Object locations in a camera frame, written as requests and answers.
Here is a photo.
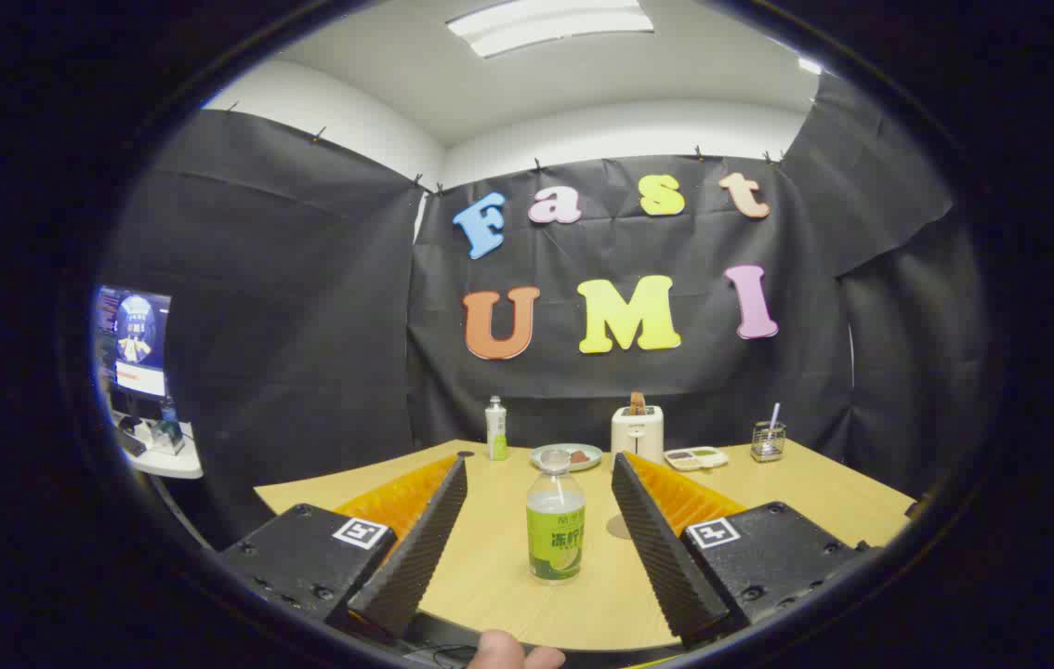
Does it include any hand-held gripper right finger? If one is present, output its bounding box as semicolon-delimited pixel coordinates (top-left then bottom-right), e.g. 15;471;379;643
611;452;883;647

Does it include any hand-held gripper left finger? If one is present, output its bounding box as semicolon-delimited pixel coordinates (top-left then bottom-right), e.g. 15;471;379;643
216;453;470;642

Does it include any green label juice bottle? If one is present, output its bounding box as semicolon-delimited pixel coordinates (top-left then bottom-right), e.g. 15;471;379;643
527;449;586;584

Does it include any small white green bottle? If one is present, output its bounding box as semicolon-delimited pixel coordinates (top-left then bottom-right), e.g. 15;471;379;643
486;396;508;462

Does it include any wooden table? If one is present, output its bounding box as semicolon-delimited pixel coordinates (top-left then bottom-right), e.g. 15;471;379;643
253;439;918;651

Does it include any white divided tray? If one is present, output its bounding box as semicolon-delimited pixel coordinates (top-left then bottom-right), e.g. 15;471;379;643
664;446;730;472

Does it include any pale green plate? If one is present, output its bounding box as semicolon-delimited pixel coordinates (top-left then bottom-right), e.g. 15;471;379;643
530;443;603;472

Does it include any cream toaster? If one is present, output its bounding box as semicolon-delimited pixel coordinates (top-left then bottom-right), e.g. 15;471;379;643
611;405;665;464

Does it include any black backdrop cloth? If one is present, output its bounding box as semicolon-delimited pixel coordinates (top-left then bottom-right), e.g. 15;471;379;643
99;74;988;549

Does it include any white side table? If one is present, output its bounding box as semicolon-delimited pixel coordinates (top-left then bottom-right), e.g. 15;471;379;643
109;418;204;480

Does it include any dark desk object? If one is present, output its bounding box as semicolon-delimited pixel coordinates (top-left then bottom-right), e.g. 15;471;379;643
151;400;186;454

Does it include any computer monitor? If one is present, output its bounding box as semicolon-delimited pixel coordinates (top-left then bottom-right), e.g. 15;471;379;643
95;285;172;402

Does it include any large ceiling light panel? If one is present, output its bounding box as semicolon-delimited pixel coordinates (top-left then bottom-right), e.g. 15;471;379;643
446;0;655;59

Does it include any wire mesh holder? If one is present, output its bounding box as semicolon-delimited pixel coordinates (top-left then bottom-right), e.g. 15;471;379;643
751;421;786;463

